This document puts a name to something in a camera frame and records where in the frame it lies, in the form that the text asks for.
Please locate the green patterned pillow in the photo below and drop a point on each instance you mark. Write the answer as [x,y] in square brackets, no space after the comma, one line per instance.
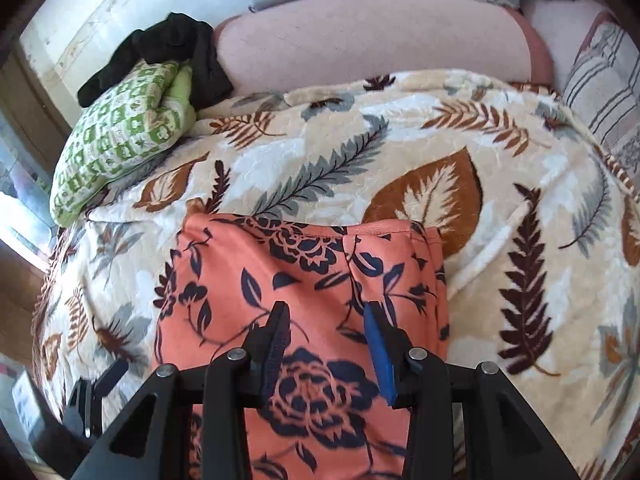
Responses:
[120,135]

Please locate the pink bolster pillow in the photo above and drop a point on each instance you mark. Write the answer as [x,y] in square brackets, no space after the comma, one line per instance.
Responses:
[370,40]

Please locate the pale floral headboard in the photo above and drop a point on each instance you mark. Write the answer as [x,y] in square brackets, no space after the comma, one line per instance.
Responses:
[100,5]

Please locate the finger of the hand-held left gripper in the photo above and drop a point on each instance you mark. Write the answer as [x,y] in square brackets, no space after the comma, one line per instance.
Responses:
[111,377]

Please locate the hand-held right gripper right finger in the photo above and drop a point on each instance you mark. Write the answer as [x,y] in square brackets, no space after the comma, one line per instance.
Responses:
[381,355]

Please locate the black cloth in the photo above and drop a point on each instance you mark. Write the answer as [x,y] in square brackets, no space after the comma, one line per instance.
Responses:
[170,45]

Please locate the leaf print blanket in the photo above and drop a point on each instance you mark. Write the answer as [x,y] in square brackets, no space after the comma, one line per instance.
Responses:
[500,185]

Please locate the orange floral garment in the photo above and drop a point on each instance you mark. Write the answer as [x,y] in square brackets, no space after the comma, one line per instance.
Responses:
[320,280]

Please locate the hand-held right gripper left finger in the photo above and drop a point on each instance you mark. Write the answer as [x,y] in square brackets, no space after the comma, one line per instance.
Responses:
[274,345]

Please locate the striped grey cushion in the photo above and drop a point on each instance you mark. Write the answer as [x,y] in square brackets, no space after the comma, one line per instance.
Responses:
[605,90]

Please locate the brown window frame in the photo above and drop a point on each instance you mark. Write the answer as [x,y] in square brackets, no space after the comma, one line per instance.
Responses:
[30,125]

